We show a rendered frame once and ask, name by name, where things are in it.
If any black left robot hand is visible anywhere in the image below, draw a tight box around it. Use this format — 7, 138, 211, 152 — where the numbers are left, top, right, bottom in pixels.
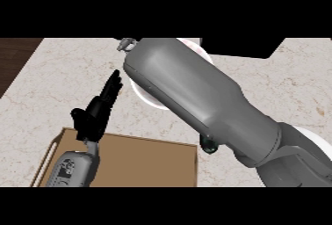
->
69, 69, 124, 142

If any white plate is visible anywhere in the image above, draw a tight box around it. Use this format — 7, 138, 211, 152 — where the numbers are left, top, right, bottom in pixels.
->
128, 38, 215, 112

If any white bowl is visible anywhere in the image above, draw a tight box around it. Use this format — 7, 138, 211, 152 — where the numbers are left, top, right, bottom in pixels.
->
292, 125, 332, 162

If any brown wooden cutting board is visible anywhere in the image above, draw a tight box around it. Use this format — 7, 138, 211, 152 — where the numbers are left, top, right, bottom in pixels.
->
29, 127, 199, 188

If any black appliance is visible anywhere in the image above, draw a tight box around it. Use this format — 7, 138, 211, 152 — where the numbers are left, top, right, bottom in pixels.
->
199, 38, 284, 59

